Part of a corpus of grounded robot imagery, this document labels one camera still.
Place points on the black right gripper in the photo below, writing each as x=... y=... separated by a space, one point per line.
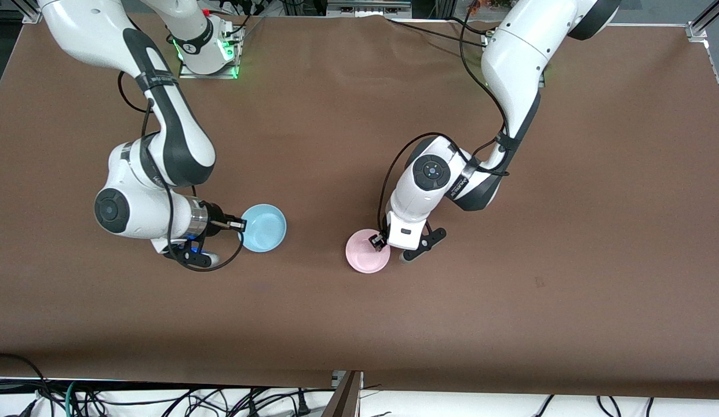
x=215 y=222

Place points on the blue bowl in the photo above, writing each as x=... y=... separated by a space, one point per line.
x=263 y=229

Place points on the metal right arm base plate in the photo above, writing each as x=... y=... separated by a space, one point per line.
x=232 y=58

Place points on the aluminium frame corner profile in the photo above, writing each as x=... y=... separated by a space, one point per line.
x=30 y=16
x=700 y=30

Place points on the grey metal control box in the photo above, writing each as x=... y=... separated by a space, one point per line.
x=368 y=7

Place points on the orange background object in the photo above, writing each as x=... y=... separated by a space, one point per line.
x=474 y=7

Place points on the aluminium table frame post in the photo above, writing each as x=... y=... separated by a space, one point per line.
x=345 y=399

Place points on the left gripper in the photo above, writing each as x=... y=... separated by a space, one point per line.
x=380 y=241

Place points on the pink bowl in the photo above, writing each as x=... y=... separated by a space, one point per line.
x=362 y=258

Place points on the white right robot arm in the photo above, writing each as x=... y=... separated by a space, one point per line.
x=92 y=29

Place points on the brown table cover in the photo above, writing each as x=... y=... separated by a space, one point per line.
x=313 y=324

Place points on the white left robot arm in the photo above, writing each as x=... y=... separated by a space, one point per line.
x=521 y=52

